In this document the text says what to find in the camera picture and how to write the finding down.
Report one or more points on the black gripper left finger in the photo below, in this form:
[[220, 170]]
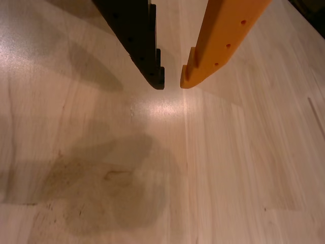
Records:
[[137, 38]]

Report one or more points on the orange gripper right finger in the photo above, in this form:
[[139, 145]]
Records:
[[221, 38]]

